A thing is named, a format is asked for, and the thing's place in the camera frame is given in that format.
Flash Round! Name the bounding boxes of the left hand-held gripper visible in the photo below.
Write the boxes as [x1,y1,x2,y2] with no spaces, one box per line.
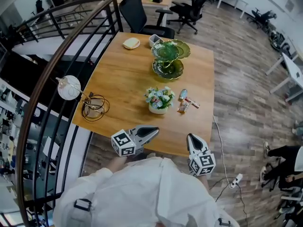
[111,124,160,157]

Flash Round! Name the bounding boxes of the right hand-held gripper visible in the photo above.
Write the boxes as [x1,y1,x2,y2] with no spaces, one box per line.
[187,133,216,177]

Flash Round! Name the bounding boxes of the orange small snack packet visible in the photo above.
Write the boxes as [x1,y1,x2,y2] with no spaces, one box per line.
[177,102,191,114]

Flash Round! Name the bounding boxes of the red white small candy bar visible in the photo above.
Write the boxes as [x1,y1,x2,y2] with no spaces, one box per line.
[184,98,201,109]

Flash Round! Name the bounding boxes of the white rectangular container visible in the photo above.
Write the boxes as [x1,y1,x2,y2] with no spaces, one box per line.
[148,34,165,48]

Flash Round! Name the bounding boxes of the person's right forearm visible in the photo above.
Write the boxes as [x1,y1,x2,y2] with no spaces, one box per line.
[197,174,211,192]

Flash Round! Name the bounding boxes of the person's left forearm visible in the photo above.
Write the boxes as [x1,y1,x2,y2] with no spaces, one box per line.
[103,155,130,174]

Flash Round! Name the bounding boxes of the artificial flowers in white pot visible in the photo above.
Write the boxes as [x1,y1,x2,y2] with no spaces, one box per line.
[144,86,176,115]

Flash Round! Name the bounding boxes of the white power strip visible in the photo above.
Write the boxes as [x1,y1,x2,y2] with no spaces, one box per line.
[228,173,243,189]

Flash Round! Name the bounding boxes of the wooden table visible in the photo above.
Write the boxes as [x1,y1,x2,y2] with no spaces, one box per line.
[71,32,215,158]

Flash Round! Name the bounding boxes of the person's white jacket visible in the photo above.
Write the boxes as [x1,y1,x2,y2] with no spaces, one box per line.
[53,157,241,227]

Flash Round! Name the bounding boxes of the green tiered plate stand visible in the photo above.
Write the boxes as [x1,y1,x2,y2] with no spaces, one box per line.
[151,39,191,80]

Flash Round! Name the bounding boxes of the white round plate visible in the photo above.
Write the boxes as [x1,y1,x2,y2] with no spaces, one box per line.
[122,37,141,50]

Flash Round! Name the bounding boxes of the white round desk lamp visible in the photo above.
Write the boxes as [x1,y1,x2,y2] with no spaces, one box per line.
[55,75,107,120]

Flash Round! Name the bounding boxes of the pale bread slice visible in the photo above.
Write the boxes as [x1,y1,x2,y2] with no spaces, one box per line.
[123,37,140,48]

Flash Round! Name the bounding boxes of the black railing with wooden handrail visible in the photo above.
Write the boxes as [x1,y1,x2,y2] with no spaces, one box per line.
[0,0,124,227]

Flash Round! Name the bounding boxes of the white desk with metal legs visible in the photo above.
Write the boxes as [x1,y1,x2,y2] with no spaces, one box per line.
[265,52,303,103]

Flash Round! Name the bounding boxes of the black high-back office chair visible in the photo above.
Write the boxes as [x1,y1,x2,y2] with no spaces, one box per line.
[118,0,176,40]

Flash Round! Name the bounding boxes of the black mesh office chair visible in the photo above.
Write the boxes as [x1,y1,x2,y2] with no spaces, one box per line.
[166,0,205,35]

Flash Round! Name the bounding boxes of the wooden office desk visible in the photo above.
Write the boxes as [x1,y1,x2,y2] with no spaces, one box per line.
[111,0,174,28]

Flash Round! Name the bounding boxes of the black tilted office chair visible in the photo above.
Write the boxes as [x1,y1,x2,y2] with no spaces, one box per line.
[246,8,277,30]

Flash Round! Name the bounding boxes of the white floor cable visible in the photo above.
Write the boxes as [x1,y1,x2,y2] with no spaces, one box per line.
[212,114,231,185]

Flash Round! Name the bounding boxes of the black lamp cable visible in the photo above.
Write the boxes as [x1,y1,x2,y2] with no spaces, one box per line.
[81,92,111,122]

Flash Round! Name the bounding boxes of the black floor cable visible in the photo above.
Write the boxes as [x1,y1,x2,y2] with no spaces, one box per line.
[208,176,249,227]

